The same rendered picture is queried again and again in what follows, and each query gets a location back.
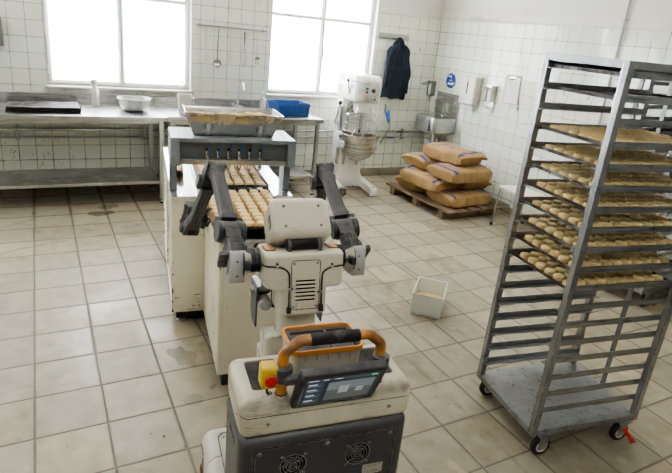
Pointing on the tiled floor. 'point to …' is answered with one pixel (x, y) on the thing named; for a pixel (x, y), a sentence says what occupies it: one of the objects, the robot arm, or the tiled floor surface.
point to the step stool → (522, 204)
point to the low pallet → (440, 204)
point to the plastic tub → (428, 297)
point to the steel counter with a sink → (109, 108)
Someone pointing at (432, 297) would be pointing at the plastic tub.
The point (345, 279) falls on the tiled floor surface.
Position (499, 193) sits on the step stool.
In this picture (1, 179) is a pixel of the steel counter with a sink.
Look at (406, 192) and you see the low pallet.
